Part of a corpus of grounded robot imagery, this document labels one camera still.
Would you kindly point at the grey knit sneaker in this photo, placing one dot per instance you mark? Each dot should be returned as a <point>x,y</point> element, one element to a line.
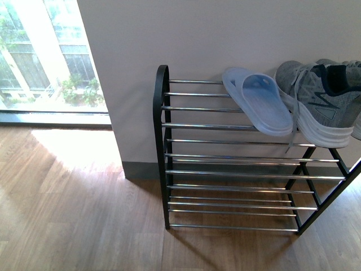
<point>323,104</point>
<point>353,78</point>

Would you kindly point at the black metal shoe rack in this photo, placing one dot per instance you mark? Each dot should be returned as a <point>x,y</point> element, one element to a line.
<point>218,172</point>

